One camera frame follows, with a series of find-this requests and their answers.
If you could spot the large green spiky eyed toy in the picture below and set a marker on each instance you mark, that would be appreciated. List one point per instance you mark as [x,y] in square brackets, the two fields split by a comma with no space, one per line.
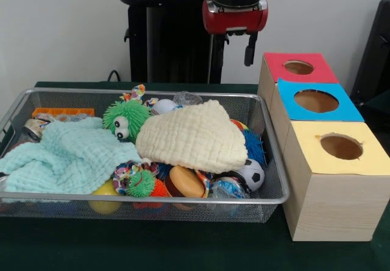
[128,112]

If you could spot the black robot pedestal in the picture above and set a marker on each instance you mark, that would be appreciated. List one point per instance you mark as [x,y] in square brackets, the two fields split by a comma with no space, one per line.
[176,39]

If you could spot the shallow metal mesh bin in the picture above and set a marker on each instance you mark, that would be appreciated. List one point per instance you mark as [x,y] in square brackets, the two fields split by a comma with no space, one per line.
[213,214]

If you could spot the dark green tablecloth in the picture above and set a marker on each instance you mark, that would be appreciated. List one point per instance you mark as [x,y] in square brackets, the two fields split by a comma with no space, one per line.
[152,246]

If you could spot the blue spiky ball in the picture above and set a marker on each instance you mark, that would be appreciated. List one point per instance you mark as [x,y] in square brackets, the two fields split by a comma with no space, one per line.
[254,146]

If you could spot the black stand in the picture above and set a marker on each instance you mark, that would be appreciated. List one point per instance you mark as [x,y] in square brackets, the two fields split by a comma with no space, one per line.
[377,39]

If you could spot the mint green waffle cloth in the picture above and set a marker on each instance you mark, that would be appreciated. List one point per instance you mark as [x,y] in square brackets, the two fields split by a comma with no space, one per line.
[70,158]

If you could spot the white baseball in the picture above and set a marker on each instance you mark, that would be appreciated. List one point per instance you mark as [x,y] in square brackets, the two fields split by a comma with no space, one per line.
[163,105]

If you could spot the cream waffle cloth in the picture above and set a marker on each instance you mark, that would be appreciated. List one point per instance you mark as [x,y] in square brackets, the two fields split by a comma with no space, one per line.
[189,137]

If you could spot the small green spiky toy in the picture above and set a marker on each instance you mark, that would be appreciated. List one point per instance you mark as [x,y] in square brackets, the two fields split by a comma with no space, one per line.
[140,182]

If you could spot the wooden box with three holes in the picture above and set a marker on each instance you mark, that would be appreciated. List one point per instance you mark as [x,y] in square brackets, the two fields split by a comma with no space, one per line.
[335,207]

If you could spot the orange plastic block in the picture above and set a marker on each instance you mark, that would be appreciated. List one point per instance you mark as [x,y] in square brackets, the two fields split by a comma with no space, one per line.
[61,112]

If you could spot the crushed clear plastic bottle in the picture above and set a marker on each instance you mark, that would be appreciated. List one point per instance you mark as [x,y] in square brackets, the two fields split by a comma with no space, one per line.
[228,188]

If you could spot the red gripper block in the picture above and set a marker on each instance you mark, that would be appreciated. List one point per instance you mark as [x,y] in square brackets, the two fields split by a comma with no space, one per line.
[234,19]

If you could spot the black white soccer ball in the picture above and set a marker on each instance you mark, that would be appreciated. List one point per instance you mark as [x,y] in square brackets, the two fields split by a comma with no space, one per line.
[253,173]

